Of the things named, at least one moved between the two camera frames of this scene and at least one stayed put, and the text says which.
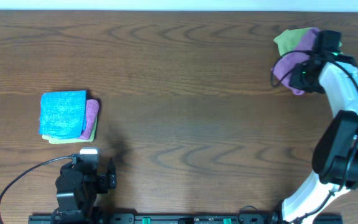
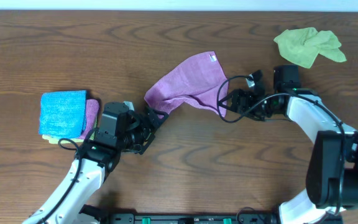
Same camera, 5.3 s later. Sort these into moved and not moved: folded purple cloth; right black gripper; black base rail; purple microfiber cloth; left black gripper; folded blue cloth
Moved: left black gripper; right black gripper; purple microfiber cloth
Not moved: black base rail; folded purple cloth; folded blue cloth
